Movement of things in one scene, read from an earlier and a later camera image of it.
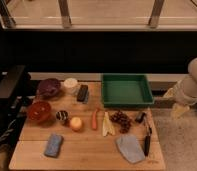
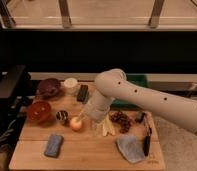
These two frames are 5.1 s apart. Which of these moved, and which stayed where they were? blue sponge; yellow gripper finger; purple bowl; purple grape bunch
Moved: yellow gripper finger
Stayed: purple grape bunch; purple bowl; blue sponge
